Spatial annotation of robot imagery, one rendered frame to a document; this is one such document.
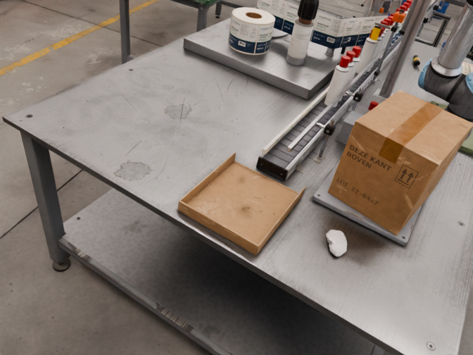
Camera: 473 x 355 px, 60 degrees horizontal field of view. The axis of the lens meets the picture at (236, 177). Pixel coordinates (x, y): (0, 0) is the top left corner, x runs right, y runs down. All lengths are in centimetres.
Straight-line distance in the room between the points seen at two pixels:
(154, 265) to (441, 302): 112
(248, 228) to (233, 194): 14
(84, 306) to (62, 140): 84
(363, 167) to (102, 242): 118
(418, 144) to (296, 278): 47
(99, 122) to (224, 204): 56
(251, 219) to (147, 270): 74
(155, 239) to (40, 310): 56
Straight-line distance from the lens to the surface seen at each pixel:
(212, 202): 121
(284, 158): 135
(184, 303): 172
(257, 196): 126
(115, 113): 156
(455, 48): 171
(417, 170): 116
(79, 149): 140
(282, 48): 213
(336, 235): 118
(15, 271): 217
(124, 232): 194
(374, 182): 122
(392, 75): 201
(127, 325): 193
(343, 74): 164
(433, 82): 180
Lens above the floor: 168
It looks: 40 degrees down
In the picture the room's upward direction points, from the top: 11 degrees clockwise
